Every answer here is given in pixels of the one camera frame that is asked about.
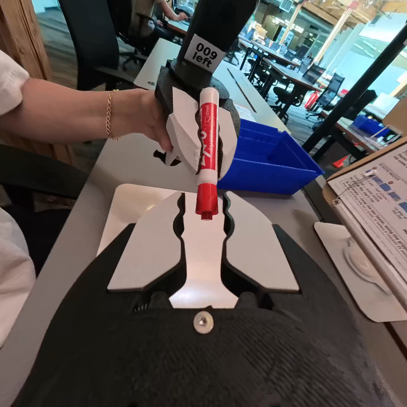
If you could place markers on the person's left hand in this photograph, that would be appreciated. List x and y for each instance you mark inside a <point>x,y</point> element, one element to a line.
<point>146,117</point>

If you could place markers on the black metal pole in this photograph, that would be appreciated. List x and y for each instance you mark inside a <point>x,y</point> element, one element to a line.
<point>349,95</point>

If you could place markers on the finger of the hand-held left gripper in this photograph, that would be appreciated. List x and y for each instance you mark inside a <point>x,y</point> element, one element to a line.
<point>183,127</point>
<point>229,143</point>

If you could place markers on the wooden post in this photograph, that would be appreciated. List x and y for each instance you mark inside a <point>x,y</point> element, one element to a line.
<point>19,31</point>

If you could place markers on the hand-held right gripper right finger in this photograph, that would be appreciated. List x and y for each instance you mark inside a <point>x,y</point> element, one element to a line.
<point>260,254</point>

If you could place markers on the red marker cap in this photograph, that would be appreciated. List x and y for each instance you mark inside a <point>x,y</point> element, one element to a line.
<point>206,200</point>

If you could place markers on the white tablet stand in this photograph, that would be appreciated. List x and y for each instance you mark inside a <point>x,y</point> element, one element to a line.
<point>337,254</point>

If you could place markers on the person's left forearm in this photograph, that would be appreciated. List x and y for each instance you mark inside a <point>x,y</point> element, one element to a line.
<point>63,111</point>

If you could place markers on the red whiteboard marker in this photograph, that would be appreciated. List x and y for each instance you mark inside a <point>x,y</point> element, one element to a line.
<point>208,127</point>

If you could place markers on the orange traffic cone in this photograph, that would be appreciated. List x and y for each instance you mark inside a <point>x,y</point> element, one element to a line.
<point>339,162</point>

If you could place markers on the white whiteboard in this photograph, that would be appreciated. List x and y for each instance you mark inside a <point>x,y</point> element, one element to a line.
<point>133,206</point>

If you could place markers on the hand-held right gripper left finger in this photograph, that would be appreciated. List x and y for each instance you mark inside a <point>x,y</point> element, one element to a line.
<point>143,254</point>

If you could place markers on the blue storage bin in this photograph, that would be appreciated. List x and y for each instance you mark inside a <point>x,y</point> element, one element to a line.
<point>365,125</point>

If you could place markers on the blue plastic bin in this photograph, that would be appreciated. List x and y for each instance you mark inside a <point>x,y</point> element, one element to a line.
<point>270,159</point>

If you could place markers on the wooden instruction display board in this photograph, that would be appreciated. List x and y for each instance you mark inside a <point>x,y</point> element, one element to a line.
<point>375,197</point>

